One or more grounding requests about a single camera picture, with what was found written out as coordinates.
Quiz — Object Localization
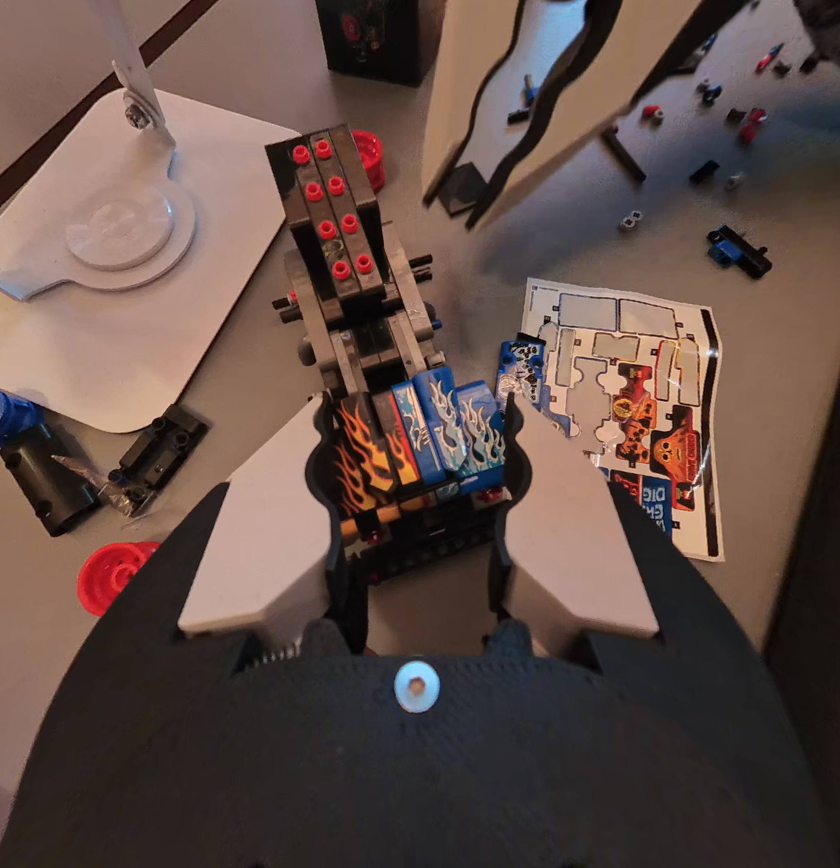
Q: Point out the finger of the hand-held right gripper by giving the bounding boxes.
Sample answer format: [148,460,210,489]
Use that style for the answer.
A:
[465,0,754,231]
[422,0,528,207]

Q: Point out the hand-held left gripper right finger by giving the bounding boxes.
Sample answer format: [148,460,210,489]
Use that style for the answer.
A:
[491,393,659,640]

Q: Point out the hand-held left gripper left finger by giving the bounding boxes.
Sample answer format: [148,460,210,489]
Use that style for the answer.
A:
[178,392,347,637]

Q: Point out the blue skull sticker panel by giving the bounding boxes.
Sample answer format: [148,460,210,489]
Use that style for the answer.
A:
[494,339,547,409]

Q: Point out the toy brick truck model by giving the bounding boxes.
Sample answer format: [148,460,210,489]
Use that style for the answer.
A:
[265,124,549,585]

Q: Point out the person's right forearm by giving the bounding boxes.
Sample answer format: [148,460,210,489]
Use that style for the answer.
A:
[796,0,840,65]

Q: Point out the black toy set box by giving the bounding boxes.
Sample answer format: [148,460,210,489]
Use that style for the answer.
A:
[314,0,448,89]

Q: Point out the thin black rod piece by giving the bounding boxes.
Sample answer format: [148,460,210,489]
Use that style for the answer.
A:
[599,125,649,184]

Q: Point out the red wheel rim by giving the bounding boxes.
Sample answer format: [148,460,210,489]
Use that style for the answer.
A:
[352,129,389,195]
[76,540,160,618]

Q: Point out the black studded plate piece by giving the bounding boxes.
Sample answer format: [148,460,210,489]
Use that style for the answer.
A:
[117,403,212,491]

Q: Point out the small clear parts bag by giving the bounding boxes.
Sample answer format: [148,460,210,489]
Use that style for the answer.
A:
[94,464,158,519]

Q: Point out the scattered small brick pieces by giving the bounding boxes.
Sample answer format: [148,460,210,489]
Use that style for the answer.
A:
[507,41,824,235]

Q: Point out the black cylinder brick piece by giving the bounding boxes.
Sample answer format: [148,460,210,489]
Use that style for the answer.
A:
[0,422,103,538]

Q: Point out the black and blue brick piece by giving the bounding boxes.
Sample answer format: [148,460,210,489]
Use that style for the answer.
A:
[704,224,774,280]

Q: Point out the colourful sticker sheet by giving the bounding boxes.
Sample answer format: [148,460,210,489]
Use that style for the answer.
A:
[507,277,727,564]

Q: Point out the blue wheel rim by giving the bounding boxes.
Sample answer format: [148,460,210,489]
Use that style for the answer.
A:
[0,385,46,450]

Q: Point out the white book stand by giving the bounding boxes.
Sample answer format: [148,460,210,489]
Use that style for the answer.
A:
[0,0,305,435]

